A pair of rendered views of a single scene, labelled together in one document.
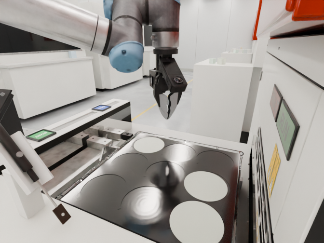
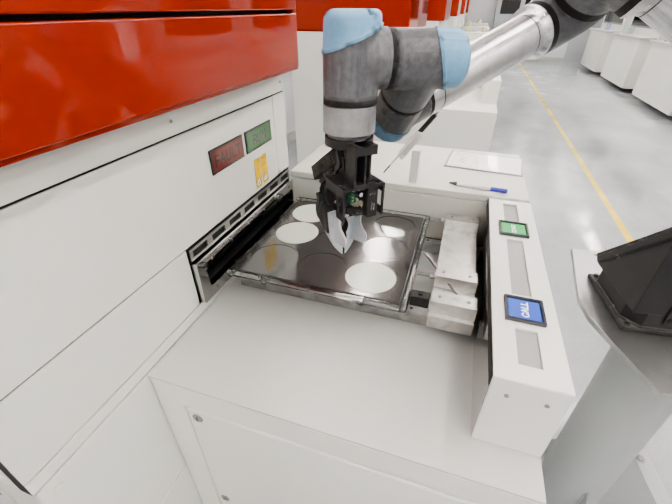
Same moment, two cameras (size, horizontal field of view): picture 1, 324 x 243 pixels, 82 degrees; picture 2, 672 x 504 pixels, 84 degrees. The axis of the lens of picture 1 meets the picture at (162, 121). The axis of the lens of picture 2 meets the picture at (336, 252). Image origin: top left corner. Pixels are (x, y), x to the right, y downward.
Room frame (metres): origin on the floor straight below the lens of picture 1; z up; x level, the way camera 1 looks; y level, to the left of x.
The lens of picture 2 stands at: (1.12, -0.08, 1.35)
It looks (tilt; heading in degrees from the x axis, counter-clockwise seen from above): 33 degrees down; 175
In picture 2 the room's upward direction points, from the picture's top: straight up
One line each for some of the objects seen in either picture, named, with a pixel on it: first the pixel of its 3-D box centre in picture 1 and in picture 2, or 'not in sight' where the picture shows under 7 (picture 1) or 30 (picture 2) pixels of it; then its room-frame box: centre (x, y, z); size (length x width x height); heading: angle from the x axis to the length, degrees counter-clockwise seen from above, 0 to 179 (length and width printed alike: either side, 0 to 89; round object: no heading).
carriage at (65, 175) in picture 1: (83, 163); (455, 269); (0.48, 0.24, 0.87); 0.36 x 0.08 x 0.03; 157
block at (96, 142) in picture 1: (99, 143); (455, 279); (0.55, 0.21, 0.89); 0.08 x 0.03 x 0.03; 67
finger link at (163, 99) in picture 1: (160, 104); (355, 232); (0.57, 0.00, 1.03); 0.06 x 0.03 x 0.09; 22
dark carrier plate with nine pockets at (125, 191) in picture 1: (165, 173); (338, 241); (0.39, -0.01, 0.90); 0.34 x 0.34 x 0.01; 67
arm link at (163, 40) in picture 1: (164, 41); (351, 120); (0.57, -0.01, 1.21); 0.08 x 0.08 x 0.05
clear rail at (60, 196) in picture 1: (108, 157); (417, 255); (0.46, 0.16, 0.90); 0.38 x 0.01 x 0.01; 157
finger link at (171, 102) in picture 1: (169, 103); (339, 236); (0.58, -0.02, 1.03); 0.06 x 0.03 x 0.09; 22
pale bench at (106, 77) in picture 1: (111, 49); not in sight; (5.71, 1.43, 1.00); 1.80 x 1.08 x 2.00; 157
